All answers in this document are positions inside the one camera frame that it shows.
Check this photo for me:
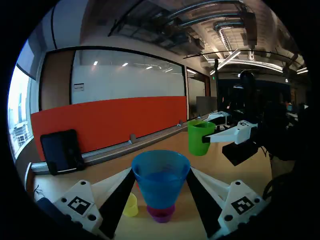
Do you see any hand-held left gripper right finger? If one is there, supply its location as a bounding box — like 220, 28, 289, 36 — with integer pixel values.
186, 166, 266, 238

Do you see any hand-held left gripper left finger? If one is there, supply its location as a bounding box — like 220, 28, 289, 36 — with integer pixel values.
54, 167, 137, 239

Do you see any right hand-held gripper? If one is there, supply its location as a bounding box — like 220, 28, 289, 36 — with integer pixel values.
202, 70, 262, 166

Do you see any green plastic cup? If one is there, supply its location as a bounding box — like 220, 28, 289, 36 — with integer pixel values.
187, 120, 216, 156

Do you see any blue plastic cup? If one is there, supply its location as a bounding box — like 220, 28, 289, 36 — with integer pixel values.
132, 150, 191, 210

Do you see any black tablet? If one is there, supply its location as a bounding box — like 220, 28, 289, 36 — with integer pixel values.
40, 129, 86, 176

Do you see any yellow plastic cup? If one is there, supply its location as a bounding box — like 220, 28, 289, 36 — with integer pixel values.
122, 192, 139, 217

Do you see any red desk screen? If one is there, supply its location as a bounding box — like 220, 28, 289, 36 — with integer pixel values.
30, 96, 210, 174

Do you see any purple plastic cup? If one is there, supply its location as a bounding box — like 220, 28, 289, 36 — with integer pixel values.
146, 204, 176, 224

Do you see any black cable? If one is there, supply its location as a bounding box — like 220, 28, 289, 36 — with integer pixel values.
262, 174, 283, 200

